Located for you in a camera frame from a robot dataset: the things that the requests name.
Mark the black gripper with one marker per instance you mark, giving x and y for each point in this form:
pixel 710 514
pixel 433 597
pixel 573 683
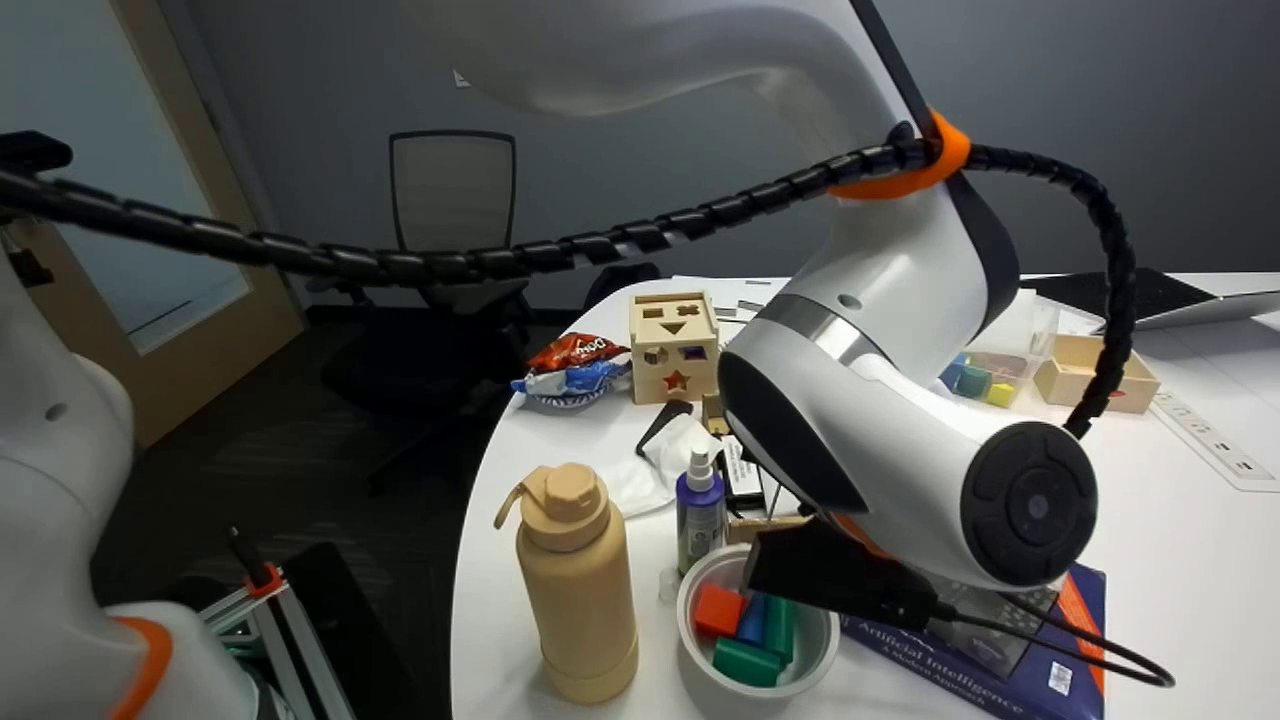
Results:
pixel 807 558

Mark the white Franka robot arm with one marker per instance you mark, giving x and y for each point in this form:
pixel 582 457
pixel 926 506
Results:
pixel 866 400

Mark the white round bowl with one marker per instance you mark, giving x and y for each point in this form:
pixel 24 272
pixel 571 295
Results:
pixel 707 672

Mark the green toy block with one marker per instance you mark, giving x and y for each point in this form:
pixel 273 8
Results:
pixel 782 626
pixel 746 663

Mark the blue toy block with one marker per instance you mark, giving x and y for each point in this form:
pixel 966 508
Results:
pixel 752 623

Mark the red toy block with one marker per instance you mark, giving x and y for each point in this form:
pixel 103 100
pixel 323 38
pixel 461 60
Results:
pixel 722 610

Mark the small purple spray bottle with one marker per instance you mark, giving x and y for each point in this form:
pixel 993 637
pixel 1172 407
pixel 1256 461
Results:
pixel 703 516

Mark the white paper napkin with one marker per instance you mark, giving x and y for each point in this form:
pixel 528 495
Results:
pixel 650 489
pixel 686 436

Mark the patterned tissue box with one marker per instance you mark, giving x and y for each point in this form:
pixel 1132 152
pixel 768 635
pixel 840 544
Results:
pixel 986 641

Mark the blue book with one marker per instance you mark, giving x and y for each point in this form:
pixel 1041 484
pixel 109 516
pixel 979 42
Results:
pixel 960 683

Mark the beige insulated water bottle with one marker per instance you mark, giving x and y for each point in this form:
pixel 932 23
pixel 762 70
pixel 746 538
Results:
pixel 573 600

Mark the teal toy block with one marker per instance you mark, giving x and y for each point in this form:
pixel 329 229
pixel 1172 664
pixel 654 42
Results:
pixel 966 377

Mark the wooden shape sorter box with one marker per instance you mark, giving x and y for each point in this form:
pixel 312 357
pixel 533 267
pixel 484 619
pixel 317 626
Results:
pixel 673 354

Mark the yellow toy block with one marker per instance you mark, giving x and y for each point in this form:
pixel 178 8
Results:
pixel 1003 393

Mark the blue snack bag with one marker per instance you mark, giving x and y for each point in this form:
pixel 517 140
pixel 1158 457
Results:
pixel 573 383

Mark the orange chips bag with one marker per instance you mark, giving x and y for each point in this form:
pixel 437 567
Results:
pixel 573 354

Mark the small wooden tray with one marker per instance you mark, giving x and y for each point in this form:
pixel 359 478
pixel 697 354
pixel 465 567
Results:
pixel 1066 383

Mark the clear plastic container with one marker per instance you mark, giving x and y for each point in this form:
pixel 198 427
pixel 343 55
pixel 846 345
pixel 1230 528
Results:
pixel 1032 324

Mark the dark open laptop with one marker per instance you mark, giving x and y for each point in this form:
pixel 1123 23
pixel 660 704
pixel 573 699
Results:
pixel 1172 301

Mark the black mesh office chair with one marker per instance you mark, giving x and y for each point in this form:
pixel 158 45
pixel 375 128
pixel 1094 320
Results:
pixel 452 184

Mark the black tripod with orange clip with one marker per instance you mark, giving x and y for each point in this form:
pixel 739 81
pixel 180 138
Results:
pixel 265 600

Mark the wooden door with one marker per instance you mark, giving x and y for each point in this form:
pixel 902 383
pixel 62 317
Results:
pixel 227 345

